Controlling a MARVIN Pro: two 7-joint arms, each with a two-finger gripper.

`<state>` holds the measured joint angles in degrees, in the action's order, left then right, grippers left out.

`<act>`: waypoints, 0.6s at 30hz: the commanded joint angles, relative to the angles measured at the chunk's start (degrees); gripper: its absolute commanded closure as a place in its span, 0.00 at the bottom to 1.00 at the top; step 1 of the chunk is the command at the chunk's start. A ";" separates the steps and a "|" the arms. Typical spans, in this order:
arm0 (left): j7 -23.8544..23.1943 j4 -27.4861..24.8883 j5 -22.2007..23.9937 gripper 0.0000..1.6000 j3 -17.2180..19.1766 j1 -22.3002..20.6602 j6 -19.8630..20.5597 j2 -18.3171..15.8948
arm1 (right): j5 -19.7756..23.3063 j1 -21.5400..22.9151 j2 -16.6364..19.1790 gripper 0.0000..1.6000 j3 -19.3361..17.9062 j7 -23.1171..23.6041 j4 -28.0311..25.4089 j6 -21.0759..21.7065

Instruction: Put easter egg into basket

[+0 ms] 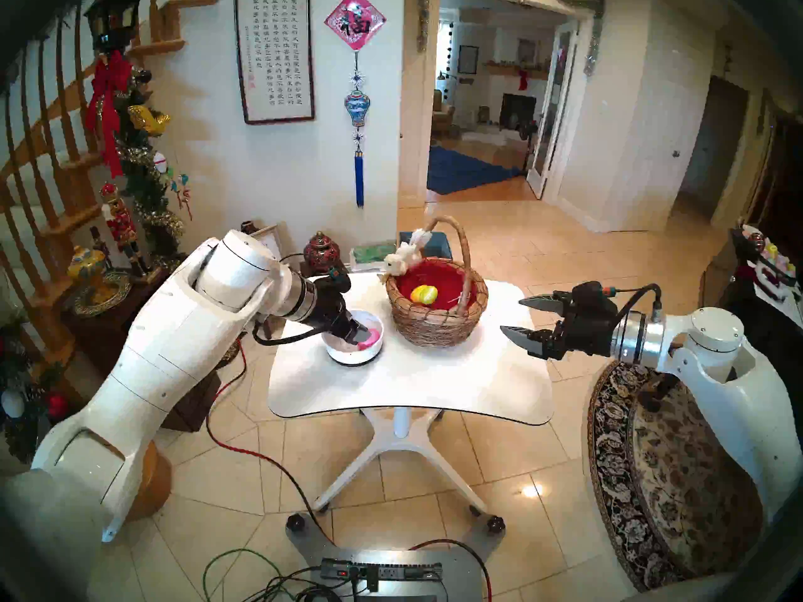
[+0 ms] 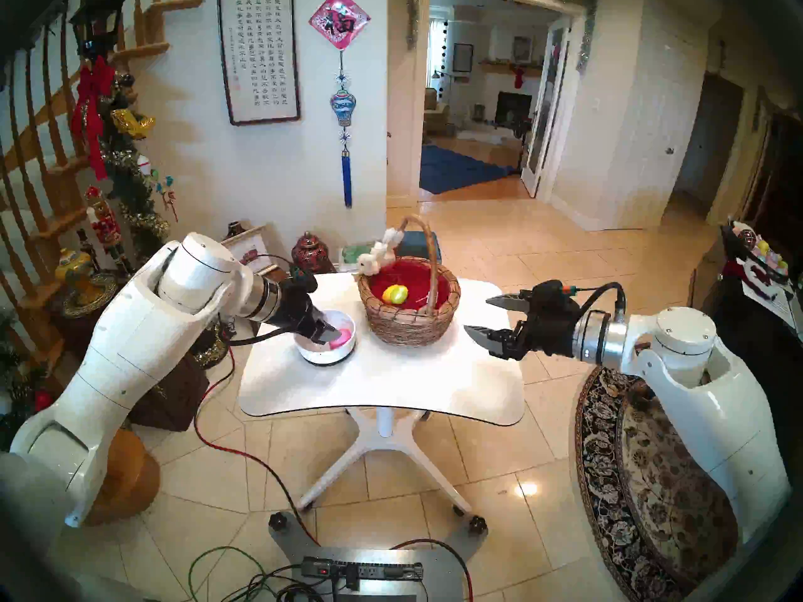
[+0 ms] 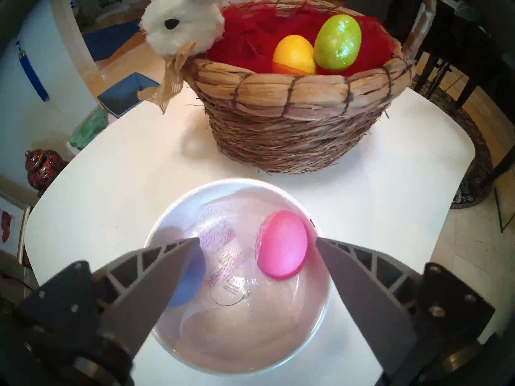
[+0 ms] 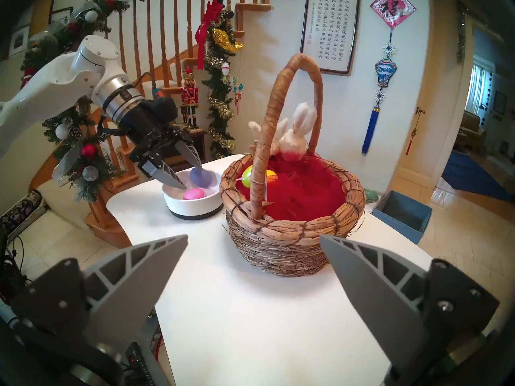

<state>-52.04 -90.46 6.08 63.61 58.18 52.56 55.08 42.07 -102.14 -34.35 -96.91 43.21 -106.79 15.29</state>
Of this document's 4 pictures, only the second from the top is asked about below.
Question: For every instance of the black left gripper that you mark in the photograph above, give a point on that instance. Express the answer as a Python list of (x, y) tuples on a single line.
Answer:
[(295, 312)]

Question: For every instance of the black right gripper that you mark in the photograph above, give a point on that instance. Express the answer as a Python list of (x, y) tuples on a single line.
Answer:
[(549, 334)]

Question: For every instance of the pink easter egg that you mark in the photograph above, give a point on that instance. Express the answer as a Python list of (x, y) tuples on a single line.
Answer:
[(343, 339)]

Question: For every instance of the yellow easter egg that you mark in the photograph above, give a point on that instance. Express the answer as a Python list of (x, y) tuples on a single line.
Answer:
[(389, 295)]

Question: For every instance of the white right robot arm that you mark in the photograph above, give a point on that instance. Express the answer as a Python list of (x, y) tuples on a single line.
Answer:
[(721, 419)]

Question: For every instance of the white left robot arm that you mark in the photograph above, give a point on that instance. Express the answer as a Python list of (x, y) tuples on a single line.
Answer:
[(125, 356)]

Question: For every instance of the brown wicker basket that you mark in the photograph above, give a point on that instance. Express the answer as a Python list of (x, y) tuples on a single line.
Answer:
[(408, 328)]

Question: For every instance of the colourful egg centrepiece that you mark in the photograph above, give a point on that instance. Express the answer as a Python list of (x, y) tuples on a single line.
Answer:
[(759, 253)]

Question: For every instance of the white round bowl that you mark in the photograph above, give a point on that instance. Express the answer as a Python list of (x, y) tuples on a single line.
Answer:
[(326, 356)]

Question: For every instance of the white plush bunny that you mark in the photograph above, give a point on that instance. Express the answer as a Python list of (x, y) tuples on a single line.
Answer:
[(384, 246), (369, 265)]

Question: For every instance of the red cloisonne lidded jar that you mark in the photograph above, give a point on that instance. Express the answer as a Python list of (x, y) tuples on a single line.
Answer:
[(312, 253)]

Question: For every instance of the red shredded paper filling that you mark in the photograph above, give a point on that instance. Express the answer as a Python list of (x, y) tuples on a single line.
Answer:
[(423, 281)]

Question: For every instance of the blue open box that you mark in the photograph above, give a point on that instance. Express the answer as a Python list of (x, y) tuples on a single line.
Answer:
[(415, 244)]

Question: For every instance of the framed red shoe picture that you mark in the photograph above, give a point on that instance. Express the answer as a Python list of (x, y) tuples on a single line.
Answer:
[(251, 249)]

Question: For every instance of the small dark vase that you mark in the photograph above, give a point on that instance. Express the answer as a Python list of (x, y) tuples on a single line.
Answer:
[(233, 229)]

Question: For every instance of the blue floor rug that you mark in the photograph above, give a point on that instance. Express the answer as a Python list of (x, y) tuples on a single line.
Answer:
[(452, 170)]

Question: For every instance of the dark wooden side table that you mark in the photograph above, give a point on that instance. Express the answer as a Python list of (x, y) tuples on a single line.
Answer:
[(175, 400)]

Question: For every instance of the black knob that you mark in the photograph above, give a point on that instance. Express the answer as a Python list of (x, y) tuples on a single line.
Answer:
[(278, 520), (478, 523)]

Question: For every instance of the black fireplace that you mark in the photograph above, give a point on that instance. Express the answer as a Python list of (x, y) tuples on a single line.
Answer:
[(512, 108)]

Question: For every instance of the tan armchair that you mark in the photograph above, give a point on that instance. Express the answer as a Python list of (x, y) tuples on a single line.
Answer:
[(436, 115)]

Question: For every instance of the white glass french door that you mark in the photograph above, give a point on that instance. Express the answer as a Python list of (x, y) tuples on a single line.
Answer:
[(544, 105)]

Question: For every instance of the blue vase tassel hanging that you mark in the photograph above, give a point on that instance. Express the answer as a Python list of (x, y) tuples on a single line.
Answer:
[(343, 107)]

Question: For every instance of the ornate decorative plate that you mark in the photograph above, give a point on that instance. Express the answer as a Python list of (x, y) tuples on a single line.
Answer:
[(94, 290)]

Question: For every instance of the white panel door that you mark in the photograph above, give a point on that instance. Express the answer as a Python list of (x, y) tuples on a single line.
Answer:
[(652, 137)]

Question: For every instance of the black power strip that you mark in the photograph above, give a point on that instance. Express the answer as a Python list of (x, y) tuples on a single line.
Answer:
[(370, 569)]

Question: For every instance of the red christmas stocking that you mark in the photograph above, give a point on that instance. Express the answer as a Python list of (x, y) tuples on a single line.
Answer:
[(517, 78)]

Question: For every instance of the green tinsel christmas garland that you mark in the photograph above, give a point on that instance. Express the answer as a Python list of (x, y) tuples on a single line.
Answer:
[(132, 187)]

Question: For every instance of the red nutcracker figure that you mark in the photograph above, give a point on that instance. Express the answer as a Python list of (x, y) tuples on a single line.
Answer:
[(105, 227)]

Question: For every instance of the oriental patterned rug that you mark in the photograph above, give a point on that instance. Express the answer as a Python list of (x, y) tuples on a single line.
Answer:
[(659, 513)]

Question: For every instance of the small black nutcracker figure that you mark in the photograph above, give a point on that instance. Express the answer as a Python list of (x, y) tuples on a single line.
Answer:
[(86, 249)]

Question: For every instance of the yellow porcelain urn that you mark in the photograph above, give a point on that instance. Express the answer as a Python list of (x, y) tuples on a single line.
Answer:
[(74, 269)]

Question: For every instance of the gold ingot ornament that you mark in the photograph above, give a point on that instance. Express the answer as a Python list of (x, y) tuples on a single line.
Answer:
[(132, 123)]

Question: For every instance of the framed chinese calligraphy scroll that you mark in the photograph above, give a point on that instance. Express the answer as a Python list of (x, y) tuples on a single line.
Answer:
[(257, 49)]

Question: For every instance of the wooden staircase banister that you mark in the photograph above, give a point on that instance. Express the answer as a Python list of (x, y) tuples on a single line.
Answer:
[(53, 227)]

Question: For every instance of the silver tinsel doorway garland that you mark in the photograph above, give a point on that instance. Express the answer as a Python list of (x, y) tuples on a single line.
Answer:
[(586, 33)]

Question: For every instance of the red diamond fu decoration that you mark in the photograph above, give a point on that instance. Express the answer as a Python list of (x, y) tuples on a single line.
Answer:
[(339, 19)]

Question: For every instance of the red ribbon bow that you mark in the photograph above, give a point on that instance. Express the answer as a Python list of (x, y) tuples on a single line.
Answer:
[(94, 83)]

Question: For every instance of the black lantern lamp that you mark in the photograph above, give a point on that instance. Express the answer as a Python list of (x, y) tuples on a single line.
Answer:
[(100, 21)]

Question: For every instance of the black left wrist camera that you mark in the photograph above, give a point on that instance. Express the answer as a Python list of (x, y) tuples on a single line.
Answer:
[(302, 281)]

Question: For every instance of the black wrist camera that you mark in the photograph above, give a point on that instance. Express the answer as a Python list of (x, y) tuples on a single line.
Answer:
[(302, 281), (552, 292)]

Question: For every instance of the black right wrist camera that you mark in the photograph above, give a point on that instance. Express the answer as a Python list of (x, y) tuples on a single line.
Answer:
[(552, 292)]

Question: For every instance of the white table pedestal base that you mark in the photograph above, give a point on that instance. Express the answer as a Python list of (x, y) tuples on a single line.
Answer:
[(384, 428)]

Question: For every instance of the grey metal robot base plate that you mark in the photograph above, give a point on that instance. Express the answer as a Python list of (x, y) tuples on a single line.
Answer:
[(445, 569)]

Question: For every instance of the black framed wall picture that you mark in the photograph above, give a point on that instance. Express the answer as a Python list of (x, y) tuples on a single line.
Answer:
[(463, 58)]

